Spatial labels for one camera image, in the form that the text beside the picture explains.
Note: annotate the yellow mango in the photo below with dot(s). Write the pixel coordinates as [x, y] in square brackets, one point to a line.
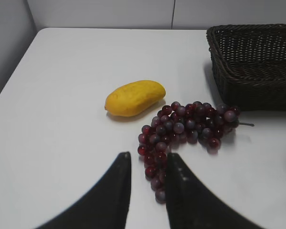
[134, 98]

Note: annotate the red grape bunch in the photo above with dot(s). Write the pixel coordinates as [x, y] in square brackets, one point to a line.
[193, 123]

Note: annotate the dark woven basket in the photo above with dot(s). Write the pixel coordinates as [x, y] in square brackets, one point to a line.
[249, 65]

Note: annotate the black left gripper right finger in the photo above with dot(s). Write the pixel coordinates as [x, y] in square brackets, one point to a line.
[191, 205]

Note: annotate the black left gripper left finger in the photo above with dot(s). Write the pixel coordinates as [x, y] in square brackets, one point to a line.
[105, 205]

